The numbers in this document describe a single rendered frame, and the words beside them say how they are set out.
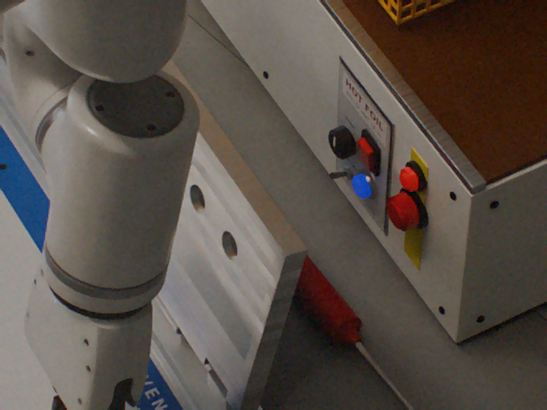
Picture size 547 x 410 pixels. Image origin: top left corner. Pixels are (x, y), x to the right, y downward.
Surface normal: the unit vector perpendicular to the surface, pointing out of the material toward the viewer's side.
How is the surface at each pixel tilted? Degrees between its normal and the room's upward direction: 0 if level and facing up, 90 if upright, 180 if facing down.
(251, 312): 76
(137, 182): 86
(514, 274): 90
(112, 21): 88
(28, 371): 0
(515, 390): 0
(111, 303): 85
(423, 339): 0
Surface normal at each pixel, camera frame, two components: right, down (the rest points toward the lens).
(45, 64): 0.18, 0.71
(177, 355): 0.00, -0.62
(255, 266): -0.85, 0.23
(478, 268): 0.49, 0.69
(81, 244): -0.43, 0.59
